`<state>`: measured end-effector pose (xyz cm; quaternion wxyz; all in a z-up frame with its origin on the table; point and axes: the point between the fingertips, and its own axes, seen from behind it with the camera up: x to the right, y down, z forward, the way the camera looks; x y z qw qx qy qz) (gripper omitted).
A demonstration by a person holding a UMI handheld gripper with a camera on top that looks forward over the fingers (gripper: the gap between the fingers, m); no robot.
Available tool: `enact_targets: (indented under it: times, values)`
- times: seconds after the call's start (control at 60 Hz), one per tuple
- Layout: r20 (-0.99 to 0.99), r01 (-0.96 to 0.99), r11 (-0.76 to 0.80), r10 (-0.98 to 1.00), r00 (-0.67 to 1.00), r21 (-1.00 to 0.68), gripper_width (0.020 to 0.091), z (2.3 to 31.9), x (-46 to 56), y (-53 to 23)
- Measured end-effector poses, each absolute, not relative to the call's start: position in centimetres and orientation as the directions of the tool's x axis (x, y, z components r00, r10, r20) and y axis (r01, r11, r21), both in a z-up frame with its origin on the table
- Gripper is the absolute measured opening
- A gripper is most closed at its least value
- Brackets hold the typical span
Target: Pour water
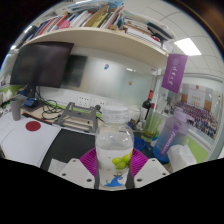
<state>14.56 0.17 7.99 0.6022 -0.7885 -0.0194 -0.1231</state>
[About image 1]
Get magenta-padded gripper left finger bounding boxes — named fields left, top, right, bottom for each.
left=57, top=148, right=98, bottom=189

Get clear water bottle white cap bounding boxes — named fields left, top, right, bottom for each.
left=94, top=104, right=135, bottom=191

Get black cables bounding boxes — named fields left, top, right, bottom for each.
left=34, top=88, right=68, bottom=121

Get large purple water bottle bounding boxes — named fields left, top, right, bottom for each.
left=152, top=106, right=191, bottom=164

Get black computer monitor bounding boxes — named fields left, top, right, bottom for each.
left=9, top=41, right=75, bottom=89

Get dark wine bottle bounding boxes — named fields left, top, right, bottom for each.
left=141, top=89, right=155, bottom=121

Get white wall sockets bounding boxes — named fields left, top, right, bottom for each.
left=77, top=94, right=109, bottom=109

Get coiled blue cable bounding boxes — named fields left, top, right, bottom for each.
left=133, top=134, right=151, bottom=152

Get white tissue bag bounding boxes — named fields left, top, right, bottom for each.
left=166, top=143, right=198, bottom=174

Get blue circuit board box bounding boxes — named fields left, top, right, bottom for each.
left=23, top=97, right=38, bottom=108

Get white jar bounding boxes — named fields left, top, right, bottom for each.
left=128, top=105, right=142, bottom=123

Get flat round red coaster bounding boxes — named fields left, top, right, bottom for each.
left=25, top=120, right=42, bottom=132

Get beige shelf with books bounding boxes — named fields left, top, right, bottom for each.
left=14, top=0, right=176, bottom=69

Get grey metal laptop stand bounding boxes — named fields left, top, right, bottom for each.
left=53, top=101, right=103, bottom=134

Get group photo poster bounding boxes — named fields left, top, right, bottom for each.
left=173, top=83, right=219, bottom=139

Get black desk mat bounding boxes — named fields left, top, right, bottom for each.
left=39, top=128, right=154, bottom=171

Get grey cup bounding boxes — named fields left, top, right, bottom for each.
left=9, top=96, right=24, bottom=122

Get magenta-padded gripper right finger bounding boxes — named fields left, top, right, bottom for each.
left=130, top=148, right=170, bottom=189

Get folded white paper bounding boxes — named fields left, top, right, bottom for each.
left=47, top=158, right=68, bottom=174

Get purple hanging banner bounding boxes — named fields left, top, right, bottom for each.
left=161, top=53, right=189, bottom=94

